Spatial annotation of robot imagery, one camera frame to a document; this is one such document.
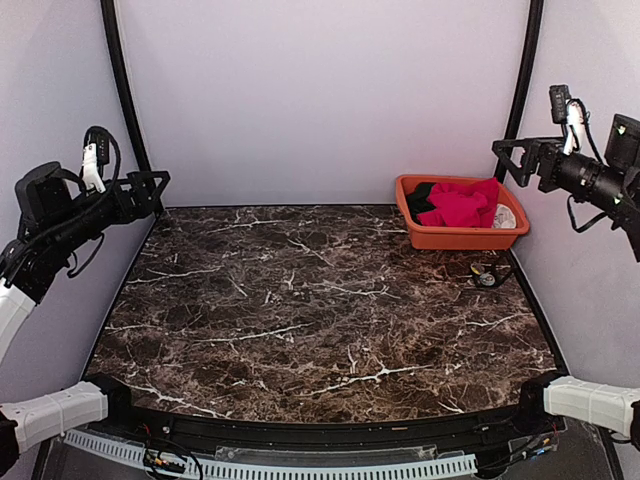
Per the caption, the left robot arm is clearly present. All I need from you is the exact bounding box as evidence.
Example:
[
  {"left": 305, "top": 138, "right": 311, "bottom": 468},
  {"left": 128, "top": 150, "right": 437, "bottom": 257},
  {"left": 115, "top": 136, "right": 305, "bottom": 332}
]
[{"left": 1, "top": 162, "right": 170, "bottom": 470}]

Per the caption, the right black frame post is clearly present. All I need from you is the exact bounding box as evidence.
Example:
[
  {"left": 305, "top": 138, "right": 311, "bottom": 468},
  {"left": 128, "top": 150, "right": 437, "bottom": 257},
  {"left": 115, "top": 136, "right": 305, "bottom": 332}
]
[{"left": 494, "top": 0, "right": 545, "bottom": 182}]

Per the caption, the black frame post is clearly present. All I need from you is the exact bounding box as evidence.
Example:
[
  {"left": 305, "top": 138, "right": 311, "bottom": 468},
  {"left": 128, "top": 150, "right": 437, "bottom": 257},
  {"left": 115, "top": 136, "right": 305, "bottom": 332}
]
[
  {"left": 100, "top": 0, "right": 151, "bottom": 171},
  {"left": 494, "top": 0, "right": 545, "bottom": 182}
]

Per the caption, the black front rail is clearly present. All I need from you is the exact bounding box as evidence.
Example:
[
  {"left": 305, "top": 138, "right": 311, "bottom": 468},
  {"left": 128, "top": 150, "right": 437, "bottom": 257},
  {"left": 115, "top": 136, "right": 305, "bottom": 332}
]
[{"left": 85, "top": 373, "right": 566, "bottom": 453}]

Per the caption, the white slotted cable duct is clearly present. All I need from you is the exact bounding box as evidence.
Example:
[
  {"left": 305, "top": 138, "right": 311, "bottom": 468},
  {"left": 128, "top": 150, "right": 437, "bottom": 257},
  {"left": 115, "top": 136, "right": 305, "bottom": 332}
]
[{"left": 63, "top": 430, "right": 478, "bottom": 480}]

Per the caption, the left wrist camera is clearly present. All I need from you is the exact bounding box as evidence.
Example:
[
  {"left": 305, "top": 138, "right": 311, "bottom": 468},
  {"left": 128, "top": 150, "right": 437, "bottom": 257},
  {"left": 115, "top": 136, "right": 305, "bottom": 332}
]
[{"left": 80, "top": 127, "right": 110, "bottom": 193}]

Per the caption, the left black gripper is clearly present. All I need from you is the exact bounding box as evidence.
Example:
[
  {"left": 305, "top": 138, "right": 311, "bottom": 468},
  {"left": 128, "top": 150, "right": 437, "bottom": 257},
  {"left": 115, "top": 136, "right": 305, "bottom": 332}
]
[{"left": 49, "top": 169, "right": 171, "bottom": 254}]

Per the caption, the dark green garment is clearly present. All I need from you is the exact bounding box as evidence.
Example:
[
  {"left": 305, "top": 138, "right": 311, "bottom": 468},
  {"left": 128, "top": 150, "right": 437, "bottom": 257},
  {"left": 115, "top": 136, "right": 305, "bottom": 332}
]
[{"left": 405, "top": 182, "right": 436, "bottom": 223}]

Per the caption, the white garment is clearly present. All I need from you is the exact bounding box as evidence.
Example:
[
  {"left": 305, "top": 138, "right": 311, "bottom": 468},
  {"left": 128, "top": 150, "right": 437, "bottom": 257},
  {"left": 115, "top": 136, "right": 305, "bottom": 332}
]
[{"left": 492, "top": 203, "right": 517, "bottom": 229}]

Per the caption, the blue portrait round brooch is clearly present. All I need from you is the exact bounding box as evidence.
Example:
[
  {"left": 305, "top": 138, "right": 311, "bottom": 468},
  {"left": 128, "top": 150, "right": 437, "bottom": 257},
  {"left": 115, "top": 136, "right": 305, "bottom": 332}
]
[{"left": 479, "top": 273, "right": 496, "bottom": 287}]

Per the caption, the red t-shirt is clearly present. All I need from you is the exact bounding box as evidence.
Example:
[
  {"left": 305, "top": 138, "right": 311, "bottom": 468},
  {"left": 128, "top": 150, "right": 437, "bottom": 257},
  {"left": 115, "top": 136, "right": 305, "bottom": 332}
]
[{"left": 416, "top": 178, "right": 500, "bottom": 228}]

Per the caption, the orange plastic basin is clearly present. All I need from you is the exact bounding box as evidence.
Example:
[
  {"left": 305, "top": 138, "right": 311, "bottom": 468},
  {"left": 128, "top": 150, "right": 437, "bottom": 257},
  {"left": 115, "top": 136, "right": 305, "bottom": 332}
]
[{"left": 395, "top": 174, "right": 530, "bottom": 251}]

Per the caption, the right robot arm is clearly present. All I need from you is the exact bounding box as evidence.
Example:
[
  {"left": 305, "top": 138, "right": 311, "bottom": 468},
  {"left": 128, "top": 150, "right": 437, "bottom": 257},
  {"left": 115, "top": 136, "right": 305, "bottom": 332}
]
[{"left": 492, "top": 114, "right": 639, "bottom": 447}]

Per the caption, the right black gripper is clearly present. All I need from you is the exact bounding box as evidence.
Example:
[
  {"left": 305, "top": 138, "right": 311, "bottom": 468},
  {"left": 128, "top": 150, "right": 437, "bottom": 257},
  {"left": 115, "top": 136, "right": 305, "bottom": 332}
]
[{"left": 493, "top": 134, "right": 633, "bottom": 213}]

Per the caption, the left black frame post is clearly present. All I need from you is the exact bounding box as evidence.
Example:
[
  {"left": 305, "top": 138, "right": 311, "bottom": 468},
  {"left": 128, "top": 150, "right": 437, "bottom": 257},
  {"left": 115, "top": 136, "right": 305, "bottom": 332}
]
[{"left": 100, "top": 0, "right": 151, "bottom": 171}]

